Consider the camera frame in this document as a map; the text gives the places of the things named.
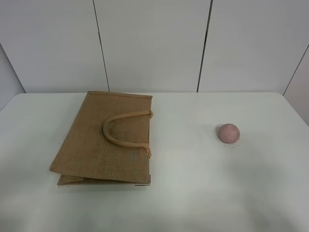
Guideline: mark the brown linen tote bag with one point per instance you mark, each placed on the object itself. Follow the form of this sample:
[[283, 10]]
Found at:
[[108, 142]]

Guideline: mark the pink peach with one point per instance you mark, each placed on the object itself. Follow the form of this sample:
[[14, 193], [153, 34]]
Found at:
[[228, 133]]

